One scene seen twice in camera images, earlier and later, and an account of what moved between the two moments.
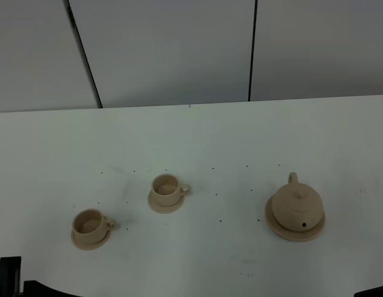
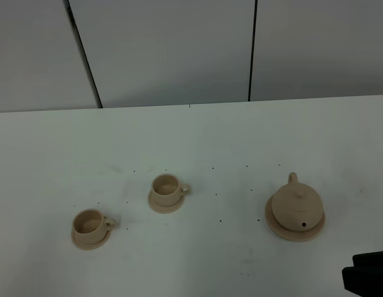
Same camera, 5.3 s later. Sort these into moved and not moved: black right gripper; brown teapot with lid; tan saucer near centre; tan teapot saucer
Moved: black right gripper
Not moved: tan saucer near centre; brown teapot with lid; tan teapot saucer
